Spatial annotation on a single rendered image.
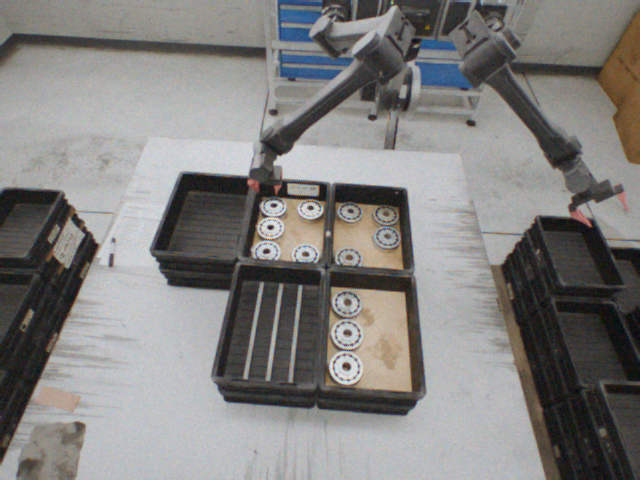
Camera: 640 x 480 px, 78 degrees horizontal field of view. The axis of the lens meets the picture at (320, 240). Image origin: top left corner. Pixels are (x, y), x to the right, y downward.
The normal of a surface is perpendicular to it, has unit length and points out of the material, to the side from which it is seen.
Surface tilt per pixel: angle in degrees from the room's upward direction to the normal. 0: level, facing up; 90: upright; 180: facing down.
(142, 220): 0
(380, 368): 0
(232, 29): 90
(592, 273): 0
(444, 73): 90
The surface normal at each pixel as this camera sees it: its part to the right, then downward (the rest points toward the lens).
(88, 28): -0.04, 0.80
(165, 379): 0.04, -0.59
